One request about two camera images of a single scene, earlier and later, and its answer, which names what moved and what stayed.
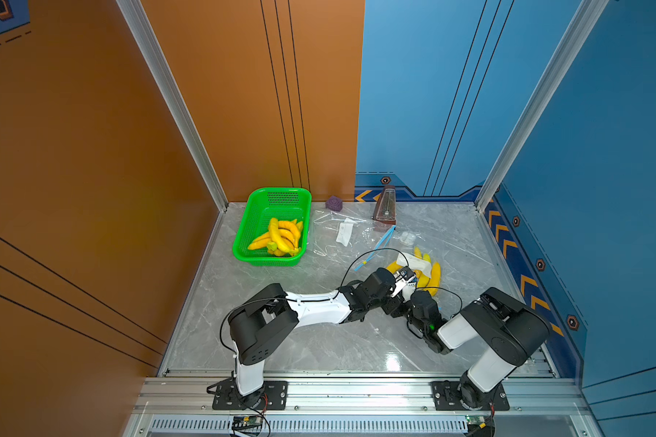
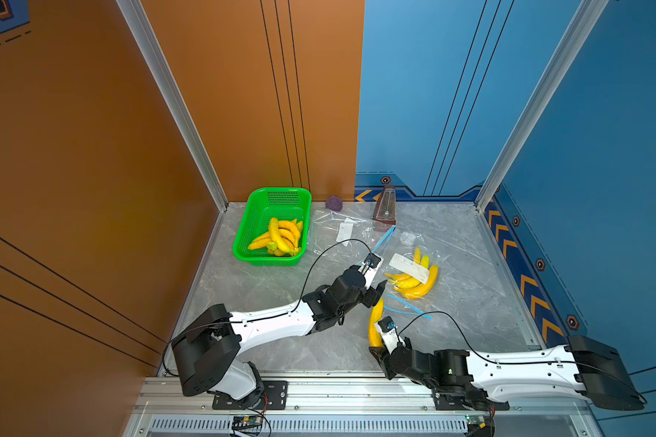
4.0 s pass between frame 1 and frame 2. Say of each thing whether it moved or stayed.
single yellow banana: stayed
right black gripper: moved
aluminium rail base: stayed
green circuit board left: stayed
